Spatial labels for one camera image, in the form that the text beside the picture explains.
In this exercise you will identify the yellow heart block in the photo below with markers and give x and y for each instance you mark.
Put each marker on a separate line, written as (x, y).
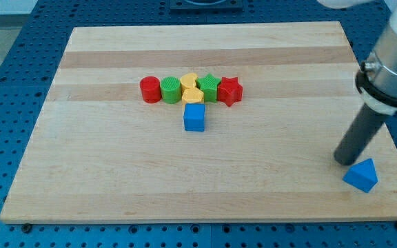
(188, 81)

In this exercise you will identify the light wooden board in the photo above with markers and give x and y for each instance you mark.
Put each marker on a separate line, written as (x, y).
(99, 154)

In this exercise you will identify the dark robot base mount plate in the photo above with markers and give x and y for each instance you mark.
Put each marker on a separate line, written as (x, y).
(184, 5)

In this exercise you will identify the red star block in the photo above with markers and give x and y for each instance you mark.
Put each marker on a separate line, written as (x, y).
(229, 91)

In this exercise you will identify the yellow pentagon block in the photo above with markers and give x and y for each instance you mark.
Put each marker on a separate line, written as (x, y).
(192, 95)

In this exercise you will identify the blue triangular prism block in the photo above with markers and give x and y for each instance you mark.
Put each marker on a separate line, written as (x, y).
(362, 175)

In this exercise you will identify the green cylinder block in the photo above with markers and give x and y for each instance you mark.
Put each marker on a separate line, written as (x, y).
(170, 89)

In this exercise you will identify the red cylinder block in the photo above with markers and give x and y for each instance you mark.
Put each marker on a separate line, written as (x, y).
(150, 89)

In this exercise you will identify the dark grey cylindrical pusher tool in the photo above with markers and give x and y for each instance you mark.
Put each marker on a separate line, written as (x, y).
(364, 127)

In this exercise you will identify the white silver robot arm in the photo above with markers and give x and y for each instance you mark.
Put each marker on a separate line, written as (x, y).
(376, 81)

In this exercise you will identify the blue cube block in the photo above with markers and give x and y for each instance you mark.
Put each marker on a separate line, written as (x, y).
(194, 117)

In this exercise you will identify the green star block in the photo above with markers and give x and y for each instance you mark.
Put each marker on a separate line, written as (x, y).
(209, 86)

